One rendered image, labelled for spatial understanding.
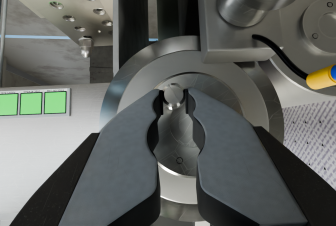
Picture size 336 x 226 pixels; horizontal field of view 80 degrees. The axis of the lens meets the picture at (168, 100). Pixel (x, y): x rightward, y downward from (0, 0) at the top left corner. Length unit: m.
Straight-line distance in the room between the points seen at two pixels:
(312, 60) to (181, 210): 0.16
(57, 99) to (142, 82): 0.42
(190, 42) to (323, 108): 0.21
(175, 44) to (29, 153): 0.50
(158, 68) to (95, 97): 0.38
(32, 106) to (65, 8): 0.26
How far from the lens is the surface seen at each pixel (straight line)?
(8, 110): 0.63
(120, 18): 0.21
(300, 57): 0.20
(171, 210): 0.17
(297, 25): 0.21
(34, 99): 0.59
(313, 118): 0.34
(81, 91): 0.54
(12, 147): 0.63
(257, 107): 0.17
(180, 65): 0.16
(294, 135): 0.38
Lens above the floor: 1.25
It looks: 7 degrees down
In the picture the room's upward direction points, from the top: 178 degrees clockwise
